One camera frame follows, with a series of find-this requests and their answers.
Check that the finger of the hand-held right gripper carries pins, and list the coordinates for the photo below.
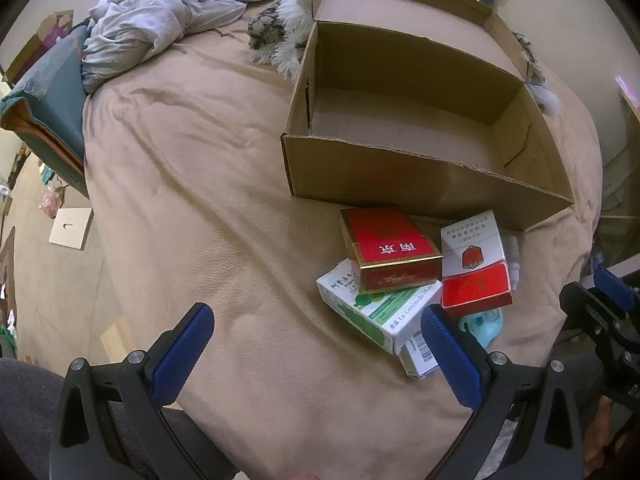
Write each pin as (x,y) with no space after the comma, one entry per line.
(580,305)
(617,285)

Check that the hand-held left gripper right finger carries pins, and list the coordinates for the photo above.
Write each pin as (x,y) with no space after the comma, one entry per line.
(452,360)

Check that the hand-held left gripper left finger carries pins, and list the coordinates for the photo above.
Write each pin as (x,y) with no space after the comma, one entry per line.
(182,355)

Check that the white barcode medicine box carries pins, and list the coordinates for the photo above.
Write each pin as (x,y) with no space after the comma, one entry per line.
(417,357)

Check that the teal pacifier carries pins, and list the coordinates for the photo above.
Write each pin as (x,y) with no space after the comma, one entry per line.
(482,327)

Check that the small white dropper bottle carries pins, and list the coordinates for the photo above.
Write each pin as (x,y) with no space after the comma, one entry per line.
(514,260)

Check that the white and green medicine box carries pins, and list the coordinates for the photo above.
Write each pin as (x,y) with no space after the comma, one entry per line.
(380,315)

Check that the white and red cigarette pack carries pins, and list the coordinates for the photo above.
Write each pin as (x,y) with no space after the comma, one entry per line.
(475,255)

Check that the red and gold cigarette pack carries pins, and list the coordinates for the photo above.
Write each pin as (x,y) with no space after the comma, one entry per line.
(385,240)

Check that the brown cardboard box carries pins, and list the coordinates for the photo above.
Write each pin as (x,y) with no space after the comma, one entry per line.
(400,180)

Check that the person's right forearm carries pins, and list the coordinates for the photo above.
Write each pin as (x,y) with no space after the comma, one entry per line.
(600,425)

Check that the white flat board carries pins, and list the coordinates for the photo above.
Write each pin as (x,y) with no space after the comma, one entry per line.
(70,227)

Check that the pink plastic bag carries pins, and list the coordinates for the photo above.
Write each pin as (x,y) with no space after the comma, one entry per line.
(51,202)

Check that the teal mattress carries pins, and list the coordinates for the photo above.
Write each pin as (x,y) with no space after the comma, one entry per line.
(55,90)

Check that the crumpled grey bedsheet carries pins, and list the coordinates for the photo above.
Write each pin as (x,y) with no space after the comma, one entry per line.
(150,20)

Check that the brown cardboard carton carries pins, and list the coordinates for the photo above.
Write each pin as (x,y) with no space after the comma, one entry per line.
(40,35)

